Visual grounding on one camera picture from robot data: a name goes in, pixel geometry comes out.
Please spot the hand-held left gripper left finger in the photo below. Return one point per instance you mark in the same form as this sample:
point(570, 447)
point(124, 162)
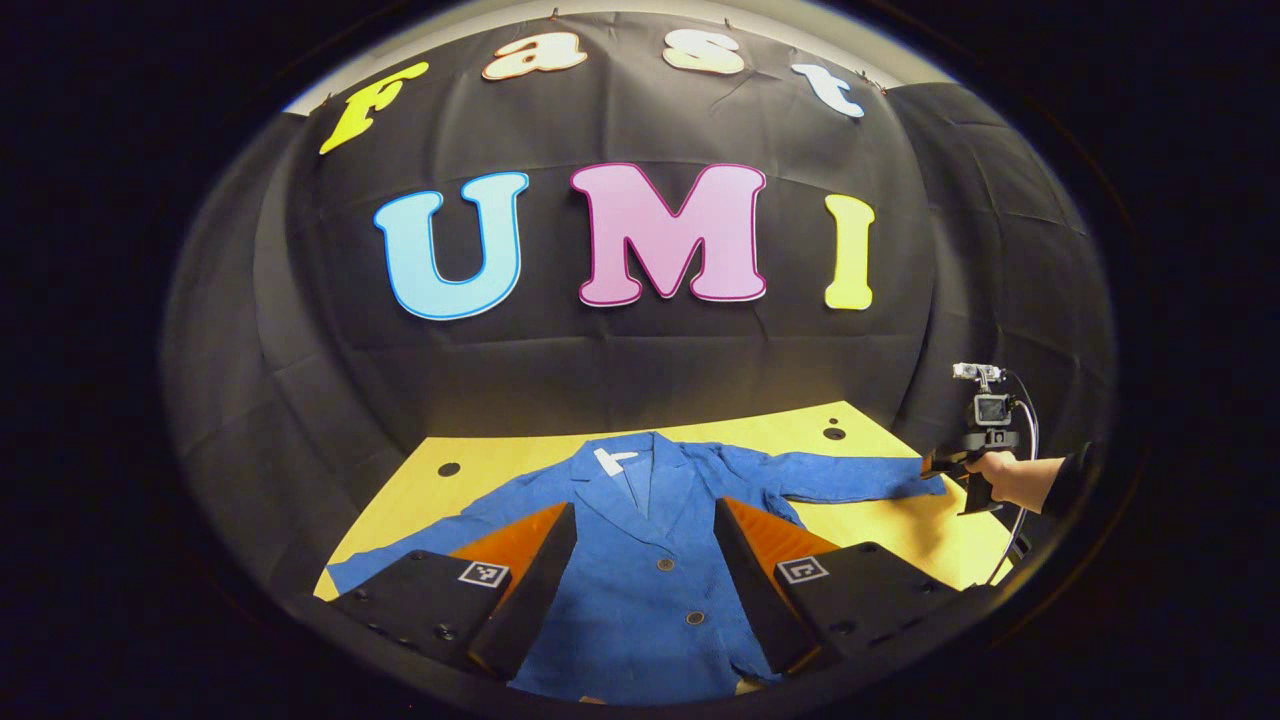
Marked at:
point(540, 580)

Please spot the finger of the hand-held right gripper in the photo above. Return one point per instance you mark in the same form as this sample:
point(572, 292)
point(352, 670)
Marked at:
point(942, 462)

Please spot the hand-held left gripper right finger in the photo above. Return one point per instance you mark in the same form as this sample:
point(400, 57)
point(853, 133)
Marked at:
point(745, 580)

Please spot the blue jacket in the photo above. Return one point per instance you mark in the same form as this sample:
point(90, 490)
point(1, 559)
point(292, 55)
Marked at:
point(640, 560)

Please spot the black backdrop cloth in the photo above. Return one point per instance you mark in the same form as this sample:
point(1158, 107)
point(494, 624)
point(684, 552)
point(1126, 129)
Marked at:
point(640, 370)

